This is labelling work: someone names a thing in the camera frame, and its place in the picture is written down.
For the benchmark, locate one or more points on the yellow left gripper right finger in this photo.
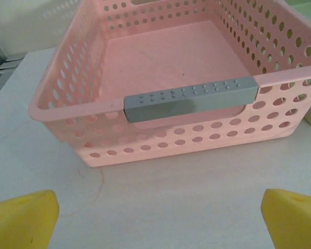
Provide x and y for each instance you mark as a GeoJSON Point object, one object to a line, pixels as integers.
{"type": "Point", "coordinates": [295, 223]}

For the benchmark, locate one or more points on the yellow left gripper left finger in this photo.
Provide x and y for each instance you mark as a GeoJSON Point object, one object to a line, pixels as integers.
{"type": "Point", "coordinates": [18, 223]}

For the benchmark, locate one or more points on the pink perforated plastic basket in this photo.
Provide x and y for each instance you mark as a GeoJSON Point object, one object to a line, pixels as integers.
{"type": "Point", "coordinates": [171, 59]}

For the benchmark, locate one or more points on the aluminium table side rail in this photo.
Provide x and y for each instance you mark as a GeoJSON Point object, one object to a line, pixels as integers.
{"type": "Point", "coordinates": [0, 62]}

